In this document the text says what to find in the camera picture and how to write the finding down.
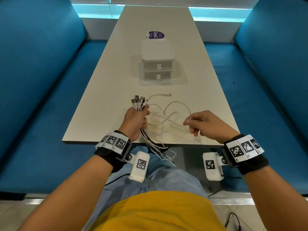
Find person's left hand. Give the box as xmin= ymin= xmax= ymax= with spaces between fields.
xmin=118 ymin=105 xmax=151 ymax=143

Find black camera cable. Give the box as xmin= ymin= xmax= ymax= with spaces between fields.
xmin=105 ymin=173 xmax=130 ymax=187
xmin=208 ymin=175 xmax=242 ymax=231

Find person's right forearm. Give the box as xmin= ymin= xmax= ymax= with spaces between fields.
xmin=243 ymin=166 xmax=308 ymax=231

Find black marker wristband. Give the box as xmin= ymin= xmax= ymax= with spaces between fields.
xmin=223 ymin=134 xmax=269 ymax=175
xmin=94 ymin=130 xmax=133 ymax=173

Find silver metal floor rail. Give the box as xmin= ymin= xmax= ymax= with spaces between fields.
xmin=24 ymin=197 xmax=256 ymax=206

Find person's left forearm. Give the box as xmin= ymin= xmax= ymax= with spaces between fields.
xmin=17 ymin=155 xmax=114 ymax=231

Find yellow shirt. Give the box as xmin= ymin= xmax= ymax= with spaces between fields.
xmin=88 ymin=191 xmax=227 ymax=231

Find light blue jeans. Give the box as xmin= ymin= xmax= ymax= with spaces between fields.
xmin=83 ymin=152 xmax=207 ymax=231

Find person's right hand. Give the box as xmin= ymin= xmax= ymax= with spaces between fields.
xmin=183 ymin=110 xmax=240 ymax=144

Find blue sofa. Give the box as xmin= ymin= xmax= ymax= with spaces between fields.
xmin=203 ymin=0 xmax=308 ymax=196
xmin=0 ymin=0 xmax=109 ymax=193

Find round purple sticker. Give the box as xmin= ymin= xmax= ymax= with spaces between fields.
xmin=145 ymin=30 xmax=166 ymax=39

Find grey metal table base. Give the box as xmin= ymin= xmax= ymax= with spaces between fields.
xmin=177 ymin=148 xmax=222 ymax=193

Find white mini drawer box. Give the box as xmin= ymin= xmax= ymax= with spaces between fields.
xmin=141 ymin=38 xmax=175 ymax=82

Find cyan wall light strips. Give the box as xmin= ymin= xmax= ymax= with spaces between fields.
xmin=72 ymin=0 xmax=253 ymax=22

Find white table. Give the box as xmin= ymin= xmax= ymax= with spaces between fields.
xmin=62 ymin=6 xmax=240 ymax=148

